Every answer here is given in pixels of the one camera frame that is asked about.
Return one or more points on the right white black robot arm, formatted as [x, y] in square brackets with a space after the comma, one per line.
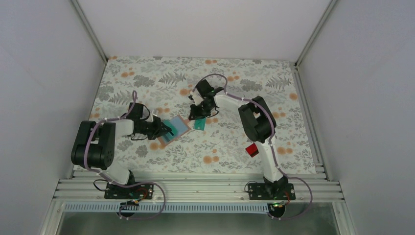
[257, 121]

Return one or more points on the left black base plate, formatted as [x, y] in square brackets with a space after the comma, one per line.
[142, 191]

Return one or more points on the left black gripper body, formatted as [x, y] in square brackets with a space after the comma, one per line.
[149, 129]

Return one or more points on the red card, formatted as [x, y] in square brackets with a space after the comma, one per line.
[252, 150]

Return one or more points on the floral patterned table mat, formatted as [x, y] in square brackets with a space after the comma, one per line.
[165, 83]

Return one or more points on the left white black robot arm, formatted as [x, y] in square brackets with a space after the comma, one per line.
[94, 145]

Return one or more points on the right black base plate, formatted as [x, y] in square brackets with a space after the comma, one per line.
[260, 191]

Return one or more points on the aluminium rail frame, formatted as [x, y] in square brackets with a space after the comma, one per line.
[201, 187]

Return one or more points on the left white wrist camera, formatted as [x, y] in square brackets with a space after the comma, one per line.
[154, 113]

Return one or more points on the grey slotted cable duct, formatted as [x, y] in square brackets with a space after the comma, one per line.
[153, 207]

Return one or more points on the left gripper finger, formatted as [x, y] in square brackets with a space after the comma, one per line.
[165, 133]
[164, 128]

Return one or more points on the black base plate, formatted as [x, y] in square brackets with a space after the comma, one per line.
[260, 191]
[142, 191]

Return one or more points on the teal card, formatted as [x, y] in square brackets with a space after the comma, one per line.
[199, 124]
[171, 125]

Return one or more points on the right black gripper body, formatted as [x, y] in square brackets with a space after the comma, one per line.
[203, 111]

